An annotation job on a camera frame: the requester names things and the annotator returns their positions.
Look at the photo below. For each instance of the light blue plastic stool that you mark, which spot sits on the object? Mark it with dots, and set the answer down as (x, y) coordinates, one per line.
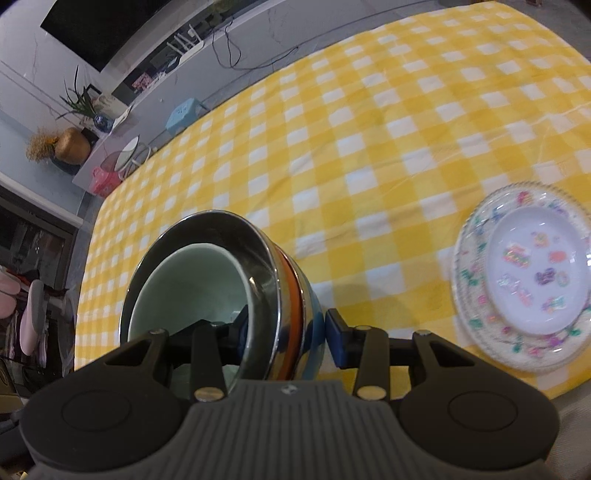
(184, 113)

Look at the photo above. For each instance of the pink chair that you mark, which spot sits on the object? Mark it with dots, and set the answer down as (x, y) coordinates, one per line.
(30, 314)

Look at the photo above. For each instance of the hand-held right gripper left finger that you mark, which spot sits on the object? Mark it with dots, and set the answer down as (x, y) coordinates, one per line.
(240, 337)

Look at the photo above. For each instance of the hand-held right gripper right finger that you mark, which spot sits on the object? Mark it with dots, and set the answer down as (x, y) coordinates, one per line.
(339, 339)

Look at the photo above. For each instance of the orange steel bowl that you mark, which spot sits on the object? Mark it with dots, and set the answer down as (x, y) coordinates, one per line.
(258, 258)

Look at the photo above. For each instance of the golden vase with dried flowers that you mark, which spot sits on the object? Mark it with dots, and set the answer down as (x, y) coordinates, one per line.
(71, 147)

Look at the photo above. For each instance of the white fruit print plate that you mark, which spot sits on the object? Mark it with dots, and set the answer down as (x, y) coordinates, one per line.
(521, 357)

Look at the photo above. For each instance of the yellow checkered tablecloth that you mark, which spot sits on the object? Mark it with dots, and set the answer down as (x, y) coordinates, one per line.
(369, 138)

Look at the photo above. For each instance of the clear glass flower plate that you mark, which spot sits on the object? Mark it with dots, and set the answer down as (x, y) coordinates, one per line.
(480, 230)

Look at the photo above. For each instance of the pink picture card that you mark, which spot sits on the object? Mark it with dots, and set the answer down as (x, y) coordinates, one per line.
(141, 82)

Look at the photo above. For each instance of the pink basket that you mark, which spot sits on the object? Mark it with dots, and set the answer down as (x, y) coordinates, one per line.
(104, 182)

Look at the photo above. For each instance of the blue steel bowl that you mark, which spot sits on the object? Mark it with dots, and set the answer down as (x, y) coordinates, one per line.
(316, 323)

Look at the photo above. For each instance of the green ceramic bowl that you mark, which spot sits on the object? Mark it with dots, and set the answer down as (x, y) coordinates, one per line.
(184, 286)

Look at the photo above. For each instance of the white marble television console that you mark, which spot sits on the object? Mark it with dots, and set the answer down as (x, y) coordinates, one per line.
(258, 41)

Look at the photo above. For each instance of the blue vase with plant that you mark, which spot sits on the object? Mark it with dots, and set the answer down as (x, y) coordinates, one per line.
(102, 122)

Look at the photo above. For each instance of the small white sticker plate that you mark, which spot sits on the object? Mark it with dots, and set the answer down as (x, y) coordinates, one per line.
(535, 258)

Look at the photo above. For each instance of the white router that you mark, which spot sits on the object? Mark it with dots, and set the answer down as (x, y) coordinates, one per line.
(187, 50)

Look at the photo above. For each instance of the black television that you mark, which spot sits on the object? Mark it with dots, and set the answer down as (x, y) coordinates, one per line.
(106, 27)

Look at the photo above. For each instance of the white round side table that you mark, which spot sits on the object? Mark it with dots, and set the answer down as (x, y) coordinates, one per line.
(127, 150)

